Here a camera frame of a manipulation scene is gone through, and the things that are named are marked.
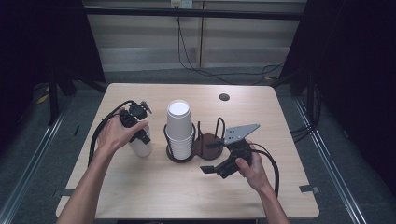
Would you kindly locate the white wall socket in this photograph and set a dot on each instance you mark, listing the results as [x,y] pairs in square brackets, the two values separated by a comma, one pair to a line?
[182,3]

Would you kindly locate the black metal stand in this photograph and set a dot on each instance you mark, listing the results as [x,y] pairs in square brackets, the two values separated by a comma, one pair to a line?
[53,102]

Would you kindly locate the aluminium floor rail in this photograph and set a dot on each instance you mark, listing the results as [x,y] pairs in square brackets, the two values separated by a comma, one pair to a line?
[327,155]
[31,152]

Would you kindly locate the small black floor tape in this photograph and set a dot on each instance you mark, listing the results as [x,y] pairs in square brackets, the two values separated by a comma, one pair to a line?
[76,130]

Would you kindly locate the stack of white paper cups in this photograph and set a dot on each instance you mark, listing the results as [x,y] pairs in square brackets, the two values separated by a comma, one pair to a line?
[179,132]

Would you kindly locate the person's right hand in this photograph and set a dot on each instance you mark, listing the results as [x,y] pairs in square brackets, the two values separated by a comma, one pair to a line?
[255,172]

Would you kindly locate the person's left hand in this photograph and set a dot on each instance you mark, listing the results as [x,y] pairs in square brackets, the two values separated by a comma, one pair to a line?
[113,135]

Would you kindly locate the dark round table grommet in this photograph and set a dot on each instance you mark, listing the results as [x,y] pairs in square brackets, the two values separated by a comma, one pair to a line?
[224,97]

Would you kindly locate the single white paper cup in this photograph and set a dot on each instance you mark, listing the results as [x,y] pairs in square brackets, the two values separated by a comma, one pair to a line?
[142,151]

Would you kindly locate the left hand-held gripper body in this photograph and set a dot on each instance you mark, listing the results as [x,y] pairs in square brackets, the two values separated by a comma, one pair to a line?
[134,113]

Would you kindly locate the black curtain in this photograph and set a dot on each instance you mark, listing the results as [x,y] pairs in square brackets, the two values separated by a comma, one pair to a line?
[355,77]
[37,40]

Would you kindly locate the yellow floor item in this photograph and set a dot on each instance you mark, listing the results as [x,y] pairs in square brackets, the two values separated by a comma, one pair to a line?
[42,99]

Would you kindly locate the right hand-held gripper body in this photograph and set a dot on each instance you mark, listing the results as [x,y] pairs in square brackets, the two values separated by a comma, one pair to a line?
[239,133]

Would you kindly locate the black horizontal bar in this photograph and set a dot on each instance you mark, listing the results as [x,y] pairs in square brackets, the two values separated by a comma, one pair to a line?
[193,13]

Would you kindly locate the grey tape piece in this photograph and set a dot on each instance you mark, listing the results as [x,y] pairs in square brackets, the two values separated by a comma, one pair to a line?
[308,188]
[67,193]

